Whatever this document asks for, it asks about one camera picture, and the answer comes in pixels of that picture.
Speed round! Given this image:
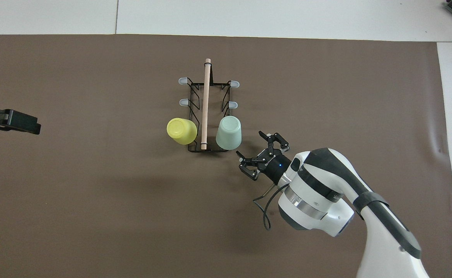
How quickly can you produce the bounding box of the pale green plastic cup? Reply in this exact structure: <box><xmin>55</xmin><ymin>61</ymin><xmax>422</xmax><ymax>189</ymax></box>
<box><xmin>215</xmin><ymin>115</ymin><xmax>243</xmax><ymax>150</ymax></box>

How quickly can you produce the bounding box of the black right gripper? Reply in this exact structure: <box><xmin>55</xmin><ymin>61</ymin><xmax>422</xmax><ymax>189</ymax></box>
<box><xmin>236</xmin><ymin>131</ymin><xmax>292</xmax><ymax>185</ymax></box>

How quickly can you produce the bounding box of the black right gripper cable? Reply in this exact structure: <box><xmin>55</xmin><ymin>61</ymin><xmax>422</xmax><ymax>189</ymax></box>
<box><xmin>253</xmin><ymin>181</ymin><xmax>288</xmax><ymax>231</ymax></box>

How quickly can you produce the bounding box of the black wire cup rack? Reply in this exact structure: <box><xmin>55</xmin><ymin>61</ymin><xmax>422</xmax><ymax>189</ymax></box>
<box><xmin>178</xmin><ymin>58</ymin><xmax>240</xmax><ymax>153</ymax></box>

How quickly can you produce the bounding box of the yellow plastic cup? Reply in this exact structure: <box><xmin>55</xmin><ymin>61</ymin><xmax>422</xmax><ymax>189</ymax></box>
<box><xmin>167</xmin><ymin>118</ymin><xmax>198</xmax><ymax>145</ymax></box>

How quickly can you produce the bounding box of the brown table mat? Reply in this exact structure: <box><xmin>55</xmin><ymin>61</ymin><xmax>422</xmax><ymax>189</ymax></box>
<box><xmin>0</xmin><ymin>34</ymin><xmax>452</xmax><ymax>278</ymax></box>

